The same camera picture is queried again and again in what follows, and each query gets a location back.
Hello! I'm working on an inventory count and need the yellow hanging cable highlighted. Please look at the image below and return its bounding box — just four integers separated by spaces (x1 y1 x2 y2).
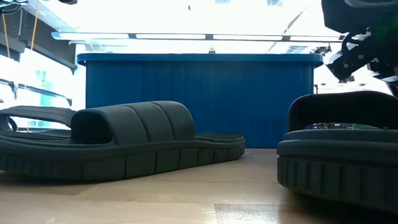
30 0 40 51
1 12 11 59

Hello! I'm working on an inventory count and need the black foam slide sandal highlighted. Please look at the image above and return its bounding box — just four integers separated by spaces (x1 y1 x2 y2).
0 100 246 182
276 90 398 214

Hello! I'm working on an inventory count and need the blue plastic bin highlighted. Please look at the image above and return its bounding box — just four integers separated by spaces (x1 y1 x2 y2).
76 52 324 149

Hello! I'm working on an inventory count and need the black ceiling-mounted device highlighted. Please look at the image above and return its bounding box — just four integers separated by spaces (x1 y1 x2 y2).
310 45 332 56

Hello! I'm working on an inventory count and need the dark window frame beam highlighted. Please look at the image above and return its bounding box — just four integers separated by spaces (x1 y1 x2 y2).
0 77 73 107
0 30 78 75

